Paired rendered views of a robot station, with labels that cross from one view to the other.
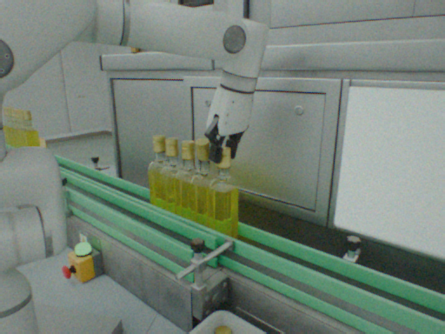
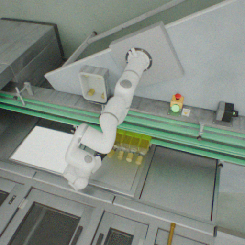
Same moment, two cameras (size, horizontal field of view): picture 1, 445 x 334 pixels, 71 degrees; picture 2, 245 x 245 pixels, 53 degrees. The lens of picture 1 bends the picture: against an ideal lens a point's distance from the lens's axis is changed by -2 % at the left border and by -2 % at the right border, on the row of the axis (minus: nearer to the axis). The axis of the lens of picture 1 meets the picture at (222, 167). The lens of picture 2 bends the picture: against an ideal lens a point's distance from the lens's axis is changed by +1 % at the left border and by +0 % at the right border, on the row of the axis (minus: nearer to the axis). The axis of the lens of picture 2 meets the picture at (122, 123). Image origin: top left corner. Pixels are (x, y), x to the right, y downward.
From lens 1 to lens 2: 1.29 m
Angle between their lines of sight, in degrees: 56
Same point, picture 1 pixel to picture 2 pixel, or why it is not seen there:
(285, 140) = not seen: hidden behind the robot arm
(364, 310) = (67, 112)
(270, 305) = (94, 108)
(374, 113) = (59, 164)
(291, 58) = not seen: hidden behind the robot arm
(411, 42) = (42, 180)
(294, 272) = (83, 117)
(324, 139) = not seen: hidden behind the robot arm
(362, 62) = (56, 179)
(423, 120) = (47, 161)
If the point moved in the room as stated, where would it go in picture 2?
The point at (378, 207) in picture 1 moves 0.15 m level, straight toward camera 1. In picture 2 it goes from (68, 141) to (59, 127)
